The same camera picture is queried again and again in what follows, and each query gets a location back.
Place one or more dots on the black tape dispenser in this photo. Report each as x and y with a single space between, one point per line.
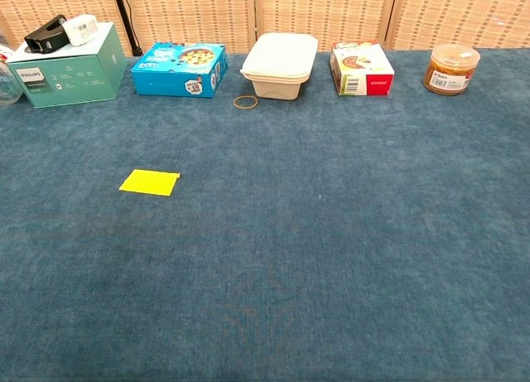
46 38

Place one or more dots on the blue table cloth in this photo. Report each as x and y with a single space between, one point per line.
265 233

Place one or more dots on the tan rubber band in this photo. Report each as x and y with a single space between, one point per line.
245 102

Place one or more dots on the beige lidded food container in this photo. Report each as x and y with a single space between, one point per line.
279 65

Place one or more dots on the blue cookie box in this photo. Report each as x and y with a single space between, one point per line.
178 69

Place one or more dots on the white and red carton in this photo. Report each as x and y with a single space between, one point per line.
361 69

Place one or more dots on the woven folding screen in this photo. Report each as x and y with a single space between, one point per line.
323 13

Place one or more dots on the black pole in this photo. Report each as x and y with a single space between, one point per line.
124 17

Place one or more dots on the clear jar of rubber bands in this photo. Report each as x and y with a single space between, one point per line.
450 69

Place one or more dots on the teal Philips box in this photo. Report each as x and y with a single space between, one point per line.
70 75

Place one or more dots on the small white labelled box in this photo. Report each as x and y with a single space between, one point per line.
81 30

